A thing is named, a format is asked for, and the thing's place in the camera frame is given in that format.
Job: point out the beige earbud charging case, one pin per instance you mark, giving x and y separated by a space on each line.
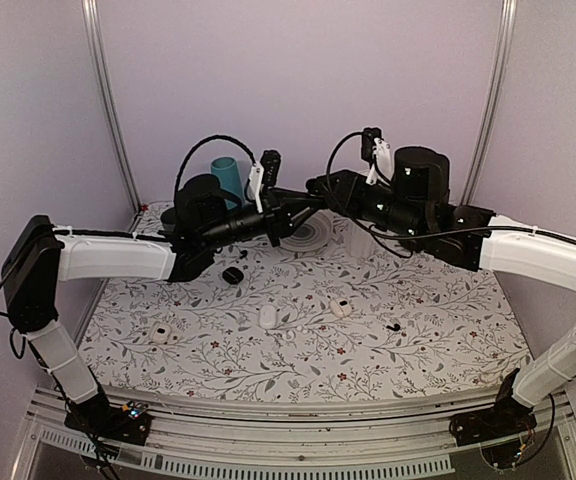
340 307

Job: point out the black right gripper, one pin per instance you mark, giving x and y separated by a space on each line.
345 190

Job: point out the white ribbed vase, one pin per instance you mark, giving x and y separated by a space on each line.
358 243

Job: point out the white open earbud case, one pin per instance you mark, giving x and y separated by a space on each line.
160 333

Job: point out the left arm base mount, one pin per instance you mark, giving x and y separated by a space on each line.
129 423

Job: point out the small black earbud case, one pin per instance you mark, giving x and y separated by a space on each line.
232 275

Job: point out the black earbud case gold trim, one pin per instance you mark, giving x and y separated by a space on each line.
320 199

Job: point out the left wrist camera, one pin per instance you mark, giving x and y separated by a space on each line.
262 175

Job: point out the floral patterned table mat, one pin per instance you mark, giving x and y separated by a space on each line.
458 331

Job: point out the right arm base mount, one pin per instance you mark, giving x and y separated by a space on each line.
506 417

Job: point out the aluminium front rail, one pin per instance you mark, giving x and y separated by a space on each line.
220 439

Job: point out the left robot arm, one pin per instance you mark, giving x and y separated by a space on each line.
204 219

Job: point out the grey spiral plate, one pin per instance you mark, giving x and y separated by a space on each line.
312 235

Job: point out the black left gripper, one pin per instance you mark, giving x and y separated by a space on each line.
279 212

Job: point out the teal cup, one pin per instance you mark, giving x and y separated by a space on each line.
226 170

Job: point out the right aluminium frame post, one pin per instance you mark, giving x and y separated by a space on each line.
501 56

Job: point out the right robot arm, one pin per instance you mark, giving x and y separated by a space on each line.
414 208

